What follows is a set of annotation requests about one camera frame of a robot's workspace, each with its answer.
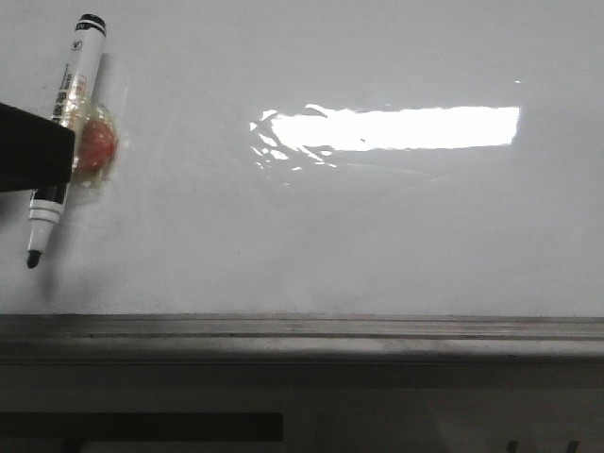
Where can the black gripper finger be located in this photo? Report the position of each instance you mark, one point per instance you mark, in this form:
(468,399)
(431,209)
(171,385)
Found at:
(35,152)

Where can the black and white marker pen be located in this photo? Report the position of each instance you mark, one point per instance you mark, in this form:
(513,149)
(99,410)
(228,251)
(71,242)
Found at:
(70,111)

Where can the red magnet taped to marker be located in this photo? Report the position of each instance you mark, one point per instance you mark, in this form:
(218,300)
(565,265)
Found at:
(96,144)

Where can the white whiteboard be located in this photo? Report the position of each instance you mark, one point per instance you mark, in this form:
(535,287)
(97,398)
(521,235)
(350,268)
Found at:
(341,157)

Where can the grey aluminium whiteboard frame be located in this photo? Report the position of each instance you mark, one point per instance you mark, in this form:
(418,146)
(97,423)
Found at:
(223,338)

